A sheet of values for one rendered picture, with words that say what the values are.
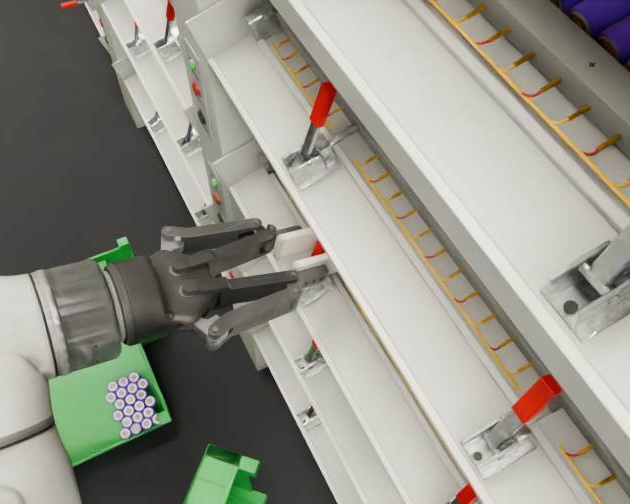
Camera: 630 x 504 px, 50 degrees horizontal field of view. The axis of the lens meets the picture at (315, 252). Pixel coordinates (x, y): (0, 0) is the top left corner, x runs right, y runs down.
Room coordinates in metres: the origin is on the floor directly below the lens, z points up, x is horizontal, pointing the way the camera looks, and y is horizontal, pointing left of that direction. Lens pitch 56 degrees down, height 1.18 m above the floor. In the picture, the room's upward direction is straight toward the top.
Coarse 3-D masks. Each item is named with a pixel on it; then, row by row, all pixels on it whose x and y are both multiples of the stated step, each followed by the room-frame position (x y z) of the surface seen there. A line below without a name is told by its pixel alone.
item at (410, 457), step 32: (224, 160) 0.53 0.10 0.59; (256, 160) 0.55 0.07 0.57; (256, 192) 0.52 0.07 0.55; (288, 224) 0.47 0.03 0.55; (288, 256) 0.43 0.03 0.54; (320, 320) 0.34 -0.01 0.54; (352, 320) 0.34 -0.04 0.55; (352, 352) 0.31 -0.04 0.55; (352, 384) 0.27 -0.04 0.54; (384, 384) 0.27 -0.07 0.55; (384, 416) 0.24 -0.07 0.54; (416, 416) 0.24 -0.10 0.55; (384, 448) 0.21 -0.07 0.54; (416, 448) 0.21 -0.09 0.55; (416, 480) 0.18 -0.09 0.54; (448, 480) 0.18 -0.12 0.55
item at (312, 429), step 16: (256, 336) 0.53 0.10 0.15; (272, 336) 0.52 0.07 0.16; (272, 352) 0.50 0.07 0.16; (272, 368) 0.47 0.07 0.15; (288, 368) 0.47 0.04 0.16; (288, 384) 0.44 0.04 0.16; (288, 400) 0.41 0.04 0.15; (304, 400) 0.41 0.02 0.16; (304, 416) 0.38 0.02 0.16; (304, 432) 0.36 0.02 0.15; (320, 432) 0.36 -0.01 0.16; (320, 448) 0.34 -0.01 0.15; (320, 464) 0.31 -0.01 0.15; (336, 464) 0.31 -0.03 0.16; (336, 480) 0.29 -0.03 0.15; (336, 496) 0.27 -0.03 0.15; (352, 496) 0.26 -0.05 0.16
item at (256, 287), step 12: (252, 276) 0.34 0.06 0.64; (264, 276) 0.34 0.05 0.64; (276, 276) 0.34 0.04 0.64; (288, 276) 0.34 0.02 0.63; (192, 288) 0.31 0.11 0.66; (204, 288) 0.31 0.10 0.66; (216, 288) 0.32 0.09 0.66; (228, 288) 0.32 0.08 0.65; (240, 288) 0.32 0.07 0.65; (252, 288) 0.33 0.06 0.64; (264, 288) 0.33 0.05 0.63; (276, 288) 0.33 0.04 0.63; (228, 300) 0.32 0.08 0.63; (240, 300) 0.32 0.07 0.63; (252, 300) 0.32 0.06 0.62
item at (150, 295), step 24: (120, 264) 0.32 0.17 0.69; (144, 264) 0.32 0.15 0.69; (168, 264) 0.34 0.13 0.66; (120, 288) 0.29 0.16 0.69; (144, 288) 0.30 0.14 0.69; (168, 288) 0.31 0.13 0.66; (144, 312) 0.28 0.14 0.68; (168, 312) 0.29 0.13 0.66; (192, 312) 0.29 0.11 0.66; (144, 336) 0.27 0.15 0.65
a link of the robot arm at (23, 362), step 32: (0, 288) 0.27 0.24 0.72; (32, 288) 0.28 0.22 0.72; (0, 320) 0.25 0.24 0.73; (32, 320) 0.25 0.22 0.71; (0, 352) 0.22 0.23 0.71; (32, 352) 0.23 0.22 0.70; (0, 384) 0.20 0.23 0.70; (32, 384) 0.21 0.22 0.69; (0, 416) 0.18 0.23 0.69; (32, 416) 0.19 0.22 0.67
